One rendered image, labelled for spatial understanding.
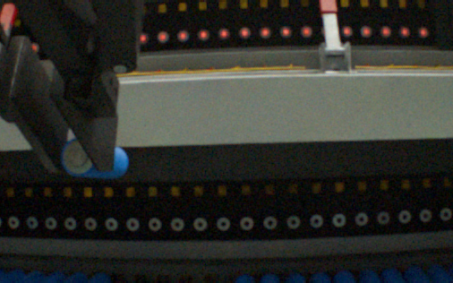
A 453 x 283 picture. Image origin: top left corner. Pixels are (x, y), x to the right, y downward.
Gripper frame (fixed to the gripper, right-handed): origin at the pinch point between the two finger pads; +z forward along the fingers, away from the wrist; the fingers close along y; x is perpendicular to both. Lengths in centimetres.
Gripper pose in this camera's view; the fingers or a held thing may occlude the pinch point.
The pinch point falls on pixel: (63, 108)
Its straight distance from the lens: 27.0
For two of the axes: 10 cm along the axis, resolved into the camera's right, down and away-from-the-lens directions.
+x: -0.1, 8.9, -4.5
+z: 0.8, 4.5, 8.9
